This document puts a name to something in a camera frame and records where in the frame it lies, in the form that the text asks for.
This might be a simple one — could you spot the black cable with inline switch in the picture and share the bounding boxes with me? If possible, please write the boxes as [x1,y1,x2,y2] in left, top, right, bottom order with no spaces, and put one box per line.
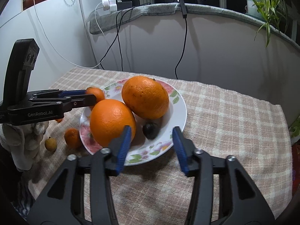
[175,0,188,79]

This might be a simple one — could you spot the white plant pot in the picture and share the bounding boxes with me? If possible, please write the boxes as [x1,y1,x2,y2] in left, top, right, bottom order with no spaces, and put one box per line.
[245,0,265,19]

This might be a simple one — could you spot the checkered tablecloth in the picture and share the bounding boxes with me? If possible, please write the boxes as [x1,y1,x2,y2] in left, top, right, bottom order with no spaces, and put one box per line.
[14,66,293,225]

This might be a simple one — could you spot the blue striped cloth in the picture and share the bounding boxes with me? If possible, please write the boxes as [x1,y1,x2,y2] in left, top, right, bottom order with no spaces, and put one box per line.
[14,180,35,216]

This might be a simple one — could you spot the white floral plate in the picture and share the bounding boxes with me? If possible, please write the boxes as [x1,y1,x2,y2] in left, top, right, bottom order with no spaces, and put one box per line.
[79,77,187,167]

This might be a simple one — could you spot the black power cable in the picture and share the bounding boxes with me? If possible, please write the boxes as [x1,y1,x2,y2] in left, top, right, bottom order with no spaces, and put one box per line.
[117,3,152,72]
[100,7,135,70]

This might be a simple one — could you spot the grey windowsill cloth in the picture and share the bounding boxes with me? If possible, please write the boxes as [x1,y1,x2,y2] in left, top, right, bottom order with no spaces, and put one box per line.
[87,2,300,50]

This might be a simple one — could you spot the dark plum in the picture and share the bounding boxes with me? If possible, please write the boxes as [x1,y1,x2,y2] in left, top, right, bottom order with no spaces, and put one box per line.
[142,121,159,140]

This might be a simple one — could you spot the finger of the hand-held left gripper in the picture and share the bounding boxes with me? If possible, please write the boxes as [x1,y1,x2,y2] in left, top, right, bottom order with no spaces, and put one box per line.
[30,94,97,112]
[28,89,88,99]

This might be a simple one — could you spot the tan longan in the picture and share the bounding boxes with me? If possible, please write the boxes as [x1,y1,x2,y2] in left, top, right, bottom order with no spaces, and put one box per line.
[44,137,58,152]

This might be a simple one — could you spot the small tangerine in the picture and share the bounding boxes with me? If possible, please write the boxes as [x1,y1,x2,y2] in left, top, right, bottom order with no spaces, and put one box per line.
[64,128,83,149]
[85,87,105,110]

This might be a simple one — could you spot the black power adapter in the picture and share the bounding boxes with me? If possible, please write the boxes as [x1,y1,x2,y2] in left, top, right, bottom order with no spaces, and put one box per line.
[117,1,133,11]

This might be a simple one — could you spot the person's left hand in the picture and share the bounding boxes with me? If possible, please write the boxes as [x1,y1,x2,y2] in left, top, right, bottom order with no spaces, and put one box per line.
[0,119,50,171]

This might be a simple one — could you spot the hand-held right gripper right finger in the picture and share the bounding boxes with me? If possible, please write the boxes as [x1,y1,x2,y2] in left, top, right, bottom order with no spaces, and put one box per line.
[172,126,276,225]

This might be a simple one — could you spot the green printed bag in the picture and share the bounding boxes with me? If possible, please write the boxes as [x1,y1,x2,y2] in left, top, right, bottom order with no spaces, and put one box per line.
[289,122,300,143]

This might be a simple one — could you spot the large speckled orange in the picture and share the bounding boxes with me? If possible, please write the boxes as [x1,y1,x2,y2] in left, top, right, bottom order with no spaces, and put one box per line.
[121,76,170,119]

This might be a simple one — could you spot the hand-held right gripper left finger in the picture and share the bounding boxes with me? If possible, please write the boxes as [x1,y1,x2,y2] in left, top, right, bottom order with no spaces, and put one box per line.
[27,125,133,225]

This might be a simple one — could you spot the large smooth orange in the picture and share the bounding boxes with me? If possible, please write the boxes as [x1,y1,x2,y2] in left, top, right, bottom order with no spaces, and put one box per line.
[89,99,137,148]

